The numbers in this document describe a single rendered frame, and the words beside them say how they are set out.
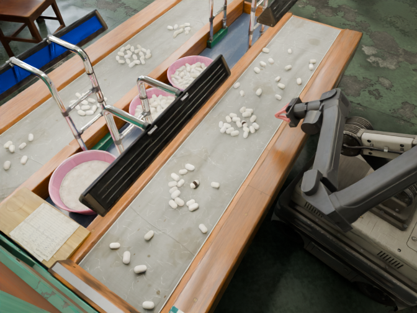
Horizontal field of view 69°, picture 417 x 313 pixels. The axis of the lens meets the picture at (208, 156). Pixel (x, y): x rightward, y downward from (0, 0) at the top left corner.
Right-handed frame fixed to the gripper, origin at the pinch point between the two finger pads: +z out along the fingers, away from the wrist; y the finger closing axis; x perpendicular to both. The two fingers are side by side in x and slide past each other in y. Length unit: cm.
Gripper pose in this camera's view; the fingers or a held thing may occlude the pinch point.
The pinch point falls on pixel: (277, 115)
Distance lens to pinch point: 121.1
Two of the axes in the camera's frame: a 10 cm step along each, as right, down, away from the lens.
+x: 5.5, 7.2, 4.2
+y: -5.3, 6.9, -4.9
